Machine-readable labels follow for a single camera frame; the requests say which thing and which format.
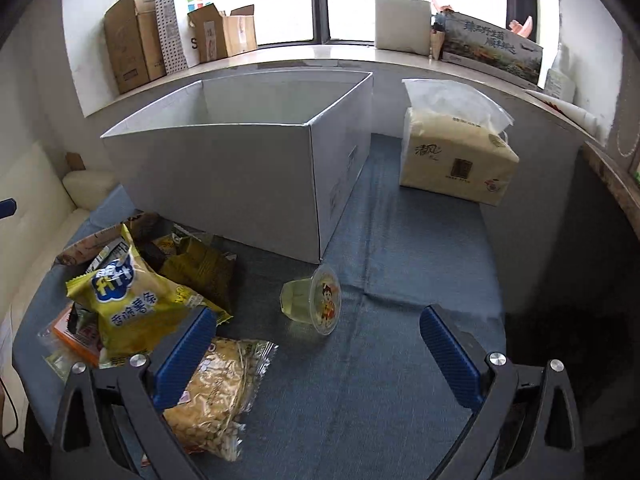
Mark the cream leather sofa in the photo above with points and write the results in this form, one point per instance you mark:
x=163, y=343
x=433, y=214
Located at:
x=30, y=220

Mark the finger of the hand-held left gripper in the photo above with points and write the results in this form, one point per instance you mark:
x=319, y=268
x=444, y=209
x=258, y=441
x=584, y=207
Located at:
x=6, y=207

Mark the small open cardboard box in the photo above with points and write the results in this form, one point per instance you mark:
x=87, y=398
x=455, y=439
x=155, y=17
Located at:
x=235, y=35

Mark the blue cloth mat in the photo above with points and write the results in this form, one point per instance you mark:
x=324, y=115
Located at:
x=390, y=260

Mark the white tube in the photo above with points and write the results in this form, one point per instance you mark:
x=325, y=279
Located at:
x=565, y=110

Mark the large brown cardboard box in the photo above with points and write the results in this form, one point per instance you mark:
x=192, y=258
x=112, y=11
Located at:
x=122, y=45

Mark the light green snack packet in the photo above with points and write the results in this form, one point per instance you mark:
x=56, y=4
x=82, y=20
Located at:
x=57, y=365

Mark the dark window frame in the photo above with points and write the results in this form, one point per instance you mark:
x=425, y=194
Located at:
x=318, y=0

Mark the cream red-edged snack packet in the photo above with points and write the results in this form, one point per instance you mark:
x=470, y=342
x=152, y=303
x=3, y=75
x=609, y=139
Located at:
x=85, y=247

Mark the dark red snack packet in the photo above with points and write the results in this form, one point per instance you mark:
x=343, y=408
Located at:
x=142, y=222

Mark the clear peanut snack packet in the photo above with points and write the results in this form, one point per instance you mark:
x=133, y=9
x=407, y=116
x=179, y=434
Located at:
x=220, y=390

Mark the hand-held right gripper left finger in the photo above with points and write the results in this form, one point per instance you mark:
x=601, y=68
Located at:
x=185, y=360

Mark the plain white box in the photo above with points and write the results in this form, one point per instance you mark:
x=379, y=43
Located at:
x=402, y=25

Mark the dark olive snack packet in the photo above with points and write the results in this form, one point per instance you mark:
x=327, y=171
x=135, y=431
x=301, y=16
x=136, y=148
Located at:
x=200, y=265

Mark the grey cardboard box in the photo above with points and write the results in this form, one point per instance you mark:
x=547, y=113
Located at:
x=215, y=185

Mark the cream foam cushion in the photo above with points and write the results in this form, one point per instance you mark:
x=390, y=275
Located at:
x=90, y=190

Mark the white plastic bottle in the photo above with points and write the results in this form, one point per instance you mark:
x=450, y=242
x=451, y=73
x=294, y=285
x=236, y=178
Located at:
x=560, y=80

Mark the cream tissue pack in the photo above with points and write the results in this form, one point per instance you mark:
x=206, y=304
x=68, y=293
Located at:
x=450, y=160

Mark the brown stone side shelf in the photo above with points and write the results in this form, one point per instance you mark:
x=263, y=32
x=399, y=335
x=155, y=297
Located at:
x=615, y=185

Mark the tall brown cardboard box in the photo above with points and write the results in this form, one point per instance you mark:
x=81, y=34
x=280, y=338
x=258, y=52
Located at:
x=152, y=40

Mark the small brown kraft box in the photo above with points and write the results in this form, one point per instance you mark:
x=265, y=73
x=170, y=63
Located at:
x=436, y=42

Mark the long printed landscape box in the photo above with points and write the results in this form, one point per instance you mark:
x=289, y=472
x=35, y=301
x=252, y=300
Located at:
x=490, y=50

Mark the clear jelly cup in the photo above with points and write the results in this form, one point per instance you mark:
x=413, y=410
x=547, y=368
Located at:
x=325, y=300

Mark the white dotted paper bag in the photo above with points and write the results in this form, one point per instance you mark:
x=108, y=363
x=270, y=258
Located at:
x=175, y=25

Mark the orange striped snack packet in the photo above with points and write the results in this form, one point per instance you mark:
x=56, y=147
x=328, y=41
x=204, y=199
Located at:
x=75, y=337

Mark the yellow chip packet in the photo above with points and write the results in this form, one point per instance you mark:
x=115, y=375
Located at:
x=130, y=305

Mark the small brown cardboard piece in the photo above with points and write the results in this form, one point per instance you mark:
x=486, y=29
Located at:
x=75, y=161

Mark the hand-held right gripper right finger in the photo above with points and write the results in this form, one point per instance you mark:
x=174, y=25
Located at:
x=450, y=355

